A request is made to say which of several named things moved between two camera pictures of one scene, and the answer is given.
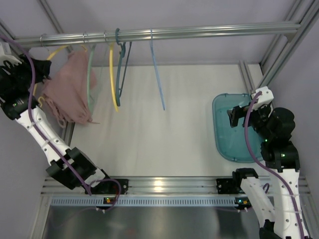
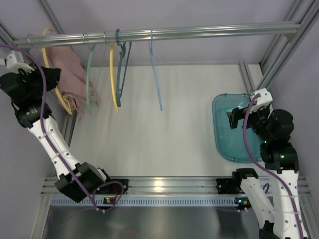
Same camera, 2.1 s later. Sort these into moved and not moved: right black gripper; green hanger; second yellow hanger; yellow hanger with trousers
Moved: yellow hanger with trousers
Not moved: green hanger; second yellow hanger; right black gripper
